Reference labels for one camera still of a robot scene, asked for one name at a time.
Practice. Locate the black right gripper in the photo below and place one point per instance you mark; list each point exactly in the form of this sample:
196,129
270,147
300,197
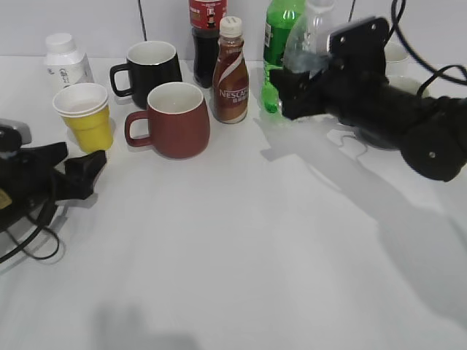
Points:
354,97

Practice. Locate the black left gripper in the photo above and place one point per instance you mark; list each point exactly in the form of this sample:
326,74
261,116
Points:
28,174

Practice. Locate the clear water bottle green label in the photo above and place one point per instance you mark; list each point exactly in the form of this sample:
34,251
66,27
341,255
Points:
301,51

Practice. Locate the yellow paper cup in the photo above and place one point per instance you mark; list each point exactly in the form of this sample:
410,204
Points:
84,108

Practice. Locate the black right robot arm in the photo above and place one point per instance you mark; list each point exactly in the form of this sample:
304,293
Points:
429,132

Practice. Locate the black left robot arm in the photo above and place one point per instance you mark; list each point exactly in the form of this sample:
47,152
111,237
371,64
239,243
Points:
9,215

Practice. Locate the brown Nescafe coffee bottle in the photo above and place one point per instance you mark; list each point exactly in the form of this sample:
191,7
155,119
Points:
231,80

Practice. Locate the green soda bottle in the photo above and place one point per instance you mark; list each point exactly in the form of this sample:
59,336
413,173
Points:
281,16

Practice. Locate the cola bottle red label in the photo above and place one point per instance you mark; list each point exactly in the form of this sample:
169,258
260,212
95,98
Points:
205,19

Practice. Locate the white yogurt drink bottle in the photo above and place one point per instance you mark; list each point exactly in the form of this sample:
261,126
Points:
66,64

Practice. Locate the dark red ceramic mug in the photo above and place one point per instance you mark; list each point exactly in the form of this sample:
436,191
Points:
177,119

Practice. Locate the white ceramic mug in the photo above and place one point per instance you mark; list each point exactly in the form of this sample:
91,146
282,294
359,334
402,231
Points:
397,59

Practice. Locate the dark grey ceramic mug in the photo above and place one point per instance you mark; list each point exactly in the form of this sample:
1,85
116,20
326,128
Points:
403,83

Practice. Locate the black ceramic mug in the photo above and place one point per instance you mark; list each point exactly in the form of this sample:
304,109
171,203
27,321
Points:
149,64

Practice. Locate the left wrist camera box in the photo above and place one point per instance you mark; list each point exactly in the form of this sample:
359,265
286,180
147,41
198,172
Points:
21,127

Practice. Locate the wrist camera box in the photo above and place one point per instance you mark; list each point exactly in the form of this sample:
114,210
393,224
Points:
21,127
360,44

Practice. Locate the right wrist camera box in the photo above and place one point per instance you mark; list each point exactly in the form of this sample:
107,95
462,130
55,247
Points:
360,44

